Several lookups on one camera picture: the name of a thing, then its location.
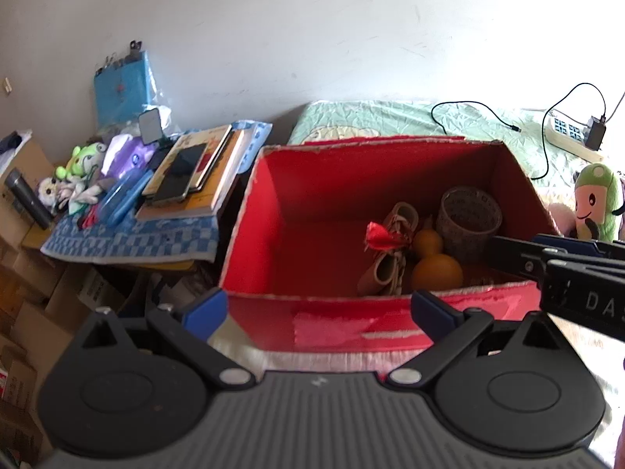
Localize brown gourd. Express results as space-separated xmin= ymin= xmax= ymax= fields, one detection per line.
xmin=410 ymin=229 xmax=464 ymax=291

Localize beige belt with red ribbon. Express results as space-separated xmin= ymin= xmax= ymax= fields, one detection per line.
xmin=357 ymin=202 xmax=420 ymax=297

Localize green plush toy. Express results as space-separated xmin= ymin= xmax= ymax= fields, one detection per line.
xmin=574 ymin=163 xmax=624 ymax=242

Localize pink plush toy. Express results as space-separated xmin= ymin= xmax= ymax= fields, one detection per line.
xmin=548 ymin=202 xmax=576 ymax=236

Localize woven wicker basket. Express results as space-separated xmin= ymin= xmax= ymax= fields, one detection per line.
xmin=434 ymin=186 xmax=503 ymax=261

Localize blue checkered cloth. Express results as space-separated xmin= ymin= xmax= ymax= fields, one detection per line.
xmin=40 ymin=120 xmax=273 ymax=264

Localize black power adapter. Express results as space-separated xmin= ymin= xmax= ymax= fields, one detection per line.
xmin=585 ymin=116 xmax=606 ymax=151

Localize white power strip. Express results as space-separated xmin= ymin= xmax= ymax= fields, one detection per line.
xmin=545 ymin=110 xmax=604 ymax=162

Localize stack of books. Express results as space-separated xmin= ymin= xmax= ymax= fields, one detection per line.
xmin=136 ymin=121 xmax=263 ymax=221

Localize black smartphone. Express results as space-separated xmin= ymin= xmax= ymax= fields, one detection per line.
xmin=152 ymin=144 xmax=207 ymax=206

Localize blue pencil case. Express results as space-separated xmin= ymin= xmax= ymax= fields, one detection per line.
xmin=96 ymin=168 xmax=154 ymax=227

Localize cardboard boxes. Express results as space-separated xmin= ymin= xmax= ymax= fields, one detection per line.
xmin=0 ymin=129 xmax=123 ymax=465

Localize purple tissue pack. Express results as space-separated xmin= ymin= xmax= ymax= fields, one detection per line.
xmin=102 ymin=133 xmax=157 ymax=179

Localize small green white plush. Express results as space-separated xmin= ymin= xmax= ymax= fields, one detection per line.
xmin=55 ymin=142 xmax=108 ymax=184

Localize small mirror stand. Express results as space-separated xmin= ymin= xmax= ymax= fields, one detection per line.
xmin=138 ymin=107 xmax=163 ymax=145

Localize black cylindrical bottle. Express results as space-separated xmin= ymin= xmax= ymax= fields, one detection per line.
xmin=4 ymin=168 xmax=53 ymax=230

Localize blue plastic bag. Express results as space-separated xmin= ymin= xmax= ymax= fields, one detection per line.
xmin=93 ymin=40 xmax=159 ymax=128

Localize black charging cable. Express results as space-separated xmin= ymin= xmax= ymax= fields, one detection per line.
xmin=430 ymin=81 xmax=609 ymax=181

